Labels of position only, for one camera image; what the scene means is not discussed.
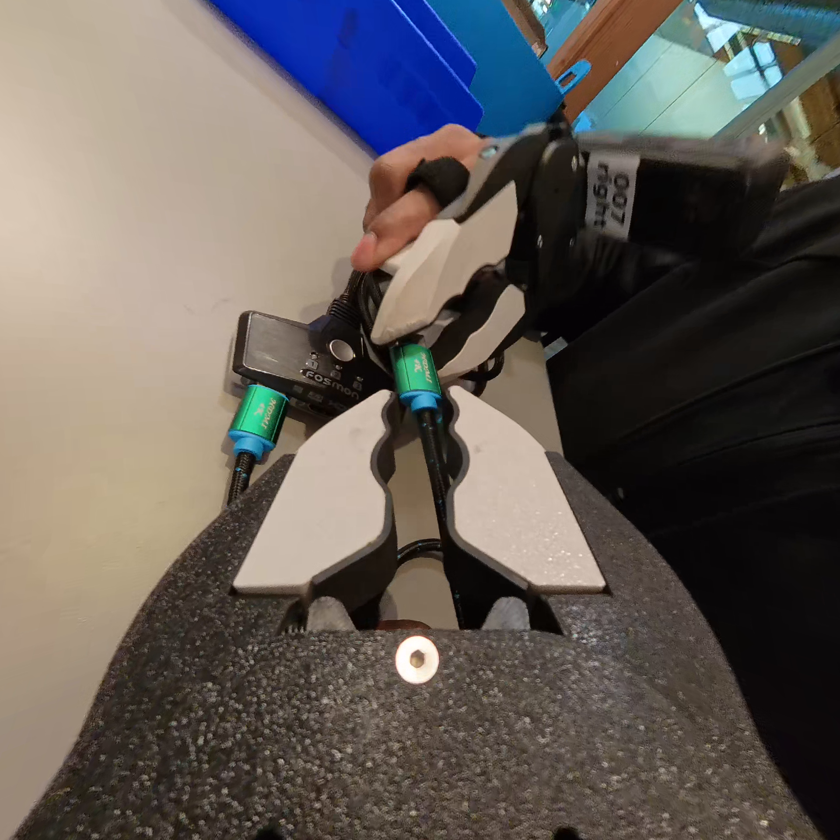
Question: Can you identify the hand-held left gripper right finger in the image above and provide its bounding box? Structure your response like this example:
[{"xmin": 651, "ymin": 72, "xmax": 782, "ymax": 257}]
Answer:
[{"xmin": 444, "ymin": 386, "xmax": 608, "ymax": 611}]

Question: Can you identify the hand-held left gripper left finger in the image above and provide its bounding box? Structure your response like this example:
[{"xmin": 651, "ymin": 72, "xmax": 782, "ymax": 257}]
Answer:
[{"xmin": 231, "ymin": 388, "xmax": 399, "ymax": 611}]

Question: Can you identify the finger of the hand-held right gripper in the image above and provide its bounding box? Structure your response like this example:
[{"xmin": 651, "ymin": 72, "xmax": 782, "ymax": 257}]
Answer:
[
  {"xmin": 427, "ymin": 282, "xmax": 528, "ymax": 383},
  {"xmin": 369, "ymin": 178, "xmax": 521, "ymax": 347}
]

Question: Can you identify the long braided green-plug cable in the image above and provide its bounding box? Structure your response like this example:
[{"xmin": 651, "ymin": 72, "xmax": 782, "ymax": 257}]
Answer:
[{"xmin": 224, "ymin": 384, "xmax": 291, "ymax": 509}]

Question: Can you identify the black three-port switch box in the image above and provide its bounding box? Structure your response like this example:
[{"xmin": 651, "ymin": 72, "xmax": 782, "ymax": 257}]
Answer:
[{"xmin": 231, "ymin": 295, "xmax": 401, "ymax": 421}]

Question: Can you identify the person's right forearm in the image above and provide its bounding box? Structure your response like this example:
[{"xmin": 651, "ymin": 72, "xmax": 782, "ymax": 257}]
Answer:
[{"xmin": 525, "ymin": 180, "xmax": 840, "ymax": 342}]

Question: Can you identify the person's right hand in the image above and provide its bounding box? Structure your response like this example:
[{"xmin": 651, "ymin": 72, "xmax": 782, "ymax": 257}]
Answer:
[{"xmin": 353, "ymin": 123, "xmax": 492, "ymax": 274}]

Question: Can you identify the brown wooden board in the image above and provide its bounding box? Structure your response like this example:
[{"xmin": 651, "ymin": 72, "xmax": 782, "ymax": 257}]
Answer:
[{"xmin": 546, "ymin": 0, "xmax": 686, "ymax": 122}]

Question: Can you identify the blue storage bin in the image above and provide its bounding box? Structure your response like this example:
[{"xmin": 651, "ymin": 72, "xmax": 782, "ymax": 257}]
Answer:
[{"xmin": 209, "ymin": 0, "xmax": 565, "ymax": 158}]

